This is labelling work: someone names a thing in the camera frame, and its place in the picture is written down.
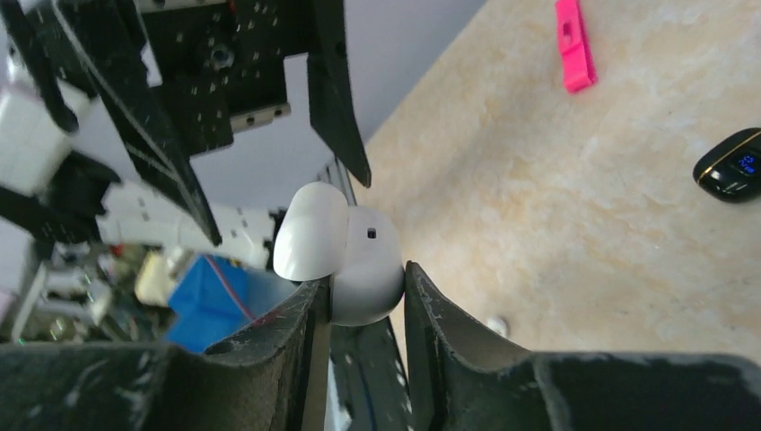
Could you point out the white earbud table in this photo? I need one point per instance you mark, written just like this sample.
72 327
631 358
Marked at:
499 325

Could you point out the pink block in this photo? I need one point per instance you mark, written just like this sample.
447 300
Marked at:
579 71

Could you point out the black charging case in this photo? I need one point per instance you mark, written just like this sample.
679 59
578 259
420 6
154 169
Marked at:
730 171

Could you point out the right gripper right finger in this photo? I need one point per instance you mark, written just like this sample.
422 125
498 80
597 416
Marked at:
463 376

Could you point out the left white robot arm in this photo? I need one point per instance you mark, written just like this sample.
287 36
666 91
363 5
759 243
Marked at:
96 195

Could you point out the white charging case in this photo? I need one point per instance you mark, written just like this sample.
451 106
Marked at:
339 250

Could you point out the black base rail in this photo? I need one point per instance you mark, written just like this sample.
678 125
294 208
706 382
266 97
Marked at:
367 384

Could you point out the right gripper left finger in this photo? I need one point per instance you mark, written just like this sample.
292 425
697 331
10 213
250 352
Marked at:
272 375

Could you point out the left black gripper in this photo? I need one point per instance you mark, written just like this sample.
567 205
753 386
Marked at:
222 70

